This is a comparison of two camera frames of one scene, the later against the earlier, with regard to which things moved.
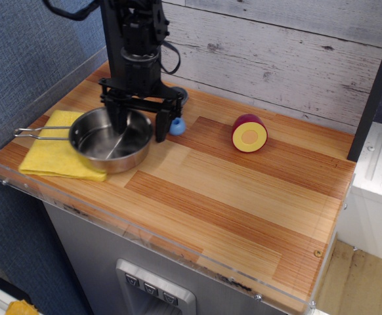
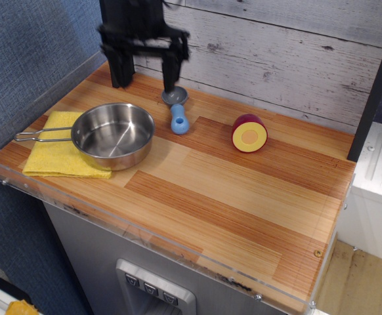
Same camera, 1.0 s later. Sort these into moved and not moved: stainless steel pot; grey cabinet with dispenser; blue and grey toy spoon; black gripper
Moved: black gripper
Not moved: stainless steel pot; blue and grey toy spoon; grey cabinet with dispenser
